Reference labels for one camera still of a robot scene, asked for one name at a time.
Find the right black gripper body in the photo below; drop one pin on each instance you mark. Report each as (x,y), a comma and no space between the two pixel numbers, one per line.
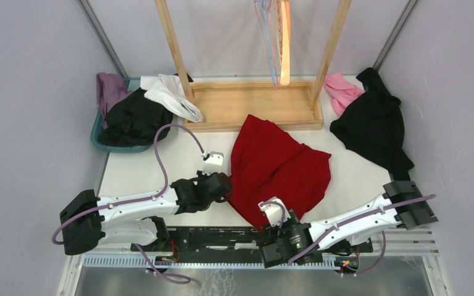
(283,235)

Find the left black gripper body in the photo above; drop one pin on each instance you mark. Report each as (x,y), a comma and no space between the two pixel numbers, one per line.
(202,177)

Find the red skirt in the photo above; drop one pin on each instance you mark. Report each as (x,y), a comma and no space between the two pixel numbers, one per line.
(267,162)

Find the wooden hanger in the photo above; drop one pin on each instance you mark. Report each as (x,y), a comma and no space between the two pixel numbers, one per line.
(284,41)

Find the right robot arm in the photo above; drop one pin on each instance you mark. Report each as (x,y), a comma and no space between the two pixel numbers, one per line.
(402,205)

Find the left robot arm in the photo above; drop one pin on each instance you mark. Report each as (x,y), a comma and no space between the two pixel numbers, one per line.
(89,221)

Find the black garment in basket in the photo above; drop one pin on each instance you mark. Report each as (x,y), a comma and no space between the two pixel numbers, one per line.
(136,121)

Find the white garment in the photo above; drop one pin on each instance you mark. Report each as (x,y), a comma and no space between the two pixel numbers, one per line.
(167,91)

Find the wooden clothes rack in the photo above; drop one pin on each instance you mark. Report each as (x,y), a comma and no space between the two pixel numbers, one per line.
(226,105)

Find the teal laundry basket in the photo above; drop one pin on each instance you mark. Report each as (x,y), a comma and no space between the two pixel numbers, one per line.
(97,128)

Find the purple garment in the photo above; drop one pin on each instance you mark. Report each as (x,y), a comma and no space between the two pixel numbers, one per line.
(110,90)

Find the black garment on right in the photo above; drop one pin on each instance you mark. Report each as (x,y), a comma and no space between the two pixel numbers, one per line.
(372,126)

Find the pink garment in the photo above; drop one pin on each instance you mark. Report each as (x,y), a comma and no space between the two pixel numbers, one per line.
(342,93)

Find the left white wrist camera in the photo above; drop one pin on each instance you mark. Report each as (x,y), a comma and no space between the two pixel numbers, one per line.
(212,163)

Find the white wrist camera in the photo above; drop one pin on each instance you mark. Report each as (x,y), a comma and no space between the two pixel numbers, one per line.
(212,163)
(276,212)

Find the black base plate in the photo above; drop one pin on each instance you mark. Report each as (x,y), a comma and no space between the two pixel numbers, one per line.
(210,244)

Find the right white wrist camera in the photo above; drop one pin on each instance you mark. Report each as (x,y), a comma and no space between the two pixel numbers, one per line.
(276,212)

